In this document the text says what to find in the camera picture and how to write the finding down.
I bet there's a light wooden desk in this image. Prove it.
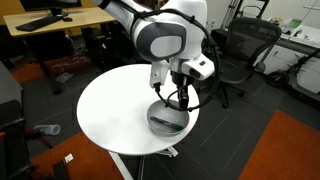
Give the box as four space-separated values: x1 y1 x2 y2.
3 6 116 95

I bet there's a white table base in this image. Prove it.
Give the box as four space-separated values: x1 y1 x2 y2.
108 145 180 180

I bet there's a black computer tower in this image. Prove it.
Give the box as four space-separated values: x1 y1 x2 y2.
81 26 115 73

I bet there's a black computer monitor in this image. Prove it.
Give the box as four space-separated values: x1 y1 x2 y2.
19 0 83 18

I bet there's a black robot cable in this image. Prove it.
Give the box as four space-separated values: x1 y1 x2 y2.
132 8 223 113

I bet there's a teal and black pen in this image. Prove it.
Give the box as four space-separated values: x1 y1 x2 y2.
149 115 185 132

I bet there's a clear plastic bottle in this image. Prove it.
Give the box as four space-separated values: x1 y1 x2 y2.
33 123 62 136

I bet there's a black electric scooter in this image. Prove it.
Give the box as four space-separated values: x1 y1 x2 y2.
264 48 320 108

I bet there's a black mesh office chair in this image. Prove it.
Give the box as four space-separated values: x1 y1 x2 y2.
213 17 283 110

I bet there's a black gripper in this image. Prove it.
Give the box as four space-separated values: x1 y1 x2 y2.
170 68 195 110

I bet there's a black upright post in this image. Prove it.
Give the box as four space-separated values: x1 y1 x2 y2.
51 160 71 180

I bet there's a white cabinet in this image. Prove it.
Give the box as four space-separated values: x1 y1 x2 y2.
256 19 320 96

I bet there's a black keyboard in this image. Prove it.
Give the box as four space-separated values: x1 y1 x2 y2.
14 15 64 33

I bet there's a grey metal bowl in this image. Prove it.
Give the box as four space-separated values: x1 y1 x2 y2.
146 100 191 137

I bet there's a small white paper scrap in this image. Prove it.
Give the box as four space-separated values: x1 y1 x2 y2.
64 153 75 164

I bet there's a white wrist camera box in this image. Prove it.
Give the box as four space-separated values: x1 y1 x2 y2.
180 54 216 81

